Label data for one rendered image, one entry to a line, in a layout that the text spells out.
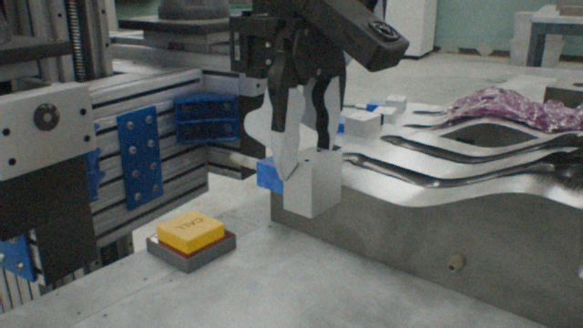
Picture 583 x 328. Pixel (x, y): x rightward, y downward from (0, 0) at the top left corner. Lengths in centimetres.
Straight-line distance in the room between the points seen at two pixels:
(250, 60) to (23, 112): 29
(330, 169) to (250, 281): 17
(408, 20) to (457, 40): 105
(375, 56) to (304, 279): 28
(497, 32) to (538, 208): 745
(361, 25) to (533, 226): 25
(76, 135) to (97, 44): 36
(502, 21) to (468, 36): 49
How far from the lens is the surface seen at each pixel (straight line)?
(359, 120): 79
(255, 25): 48
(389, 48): 42
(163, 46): 112
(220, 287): 59
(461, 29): 802
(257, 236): 69
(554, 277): 56
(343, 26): 43
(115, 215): 95
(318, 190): 49
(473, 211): 56
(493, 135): 91
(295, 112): 47
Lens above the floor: 113
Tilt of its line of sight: 21 degrees down
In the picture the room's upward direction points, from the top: straight up
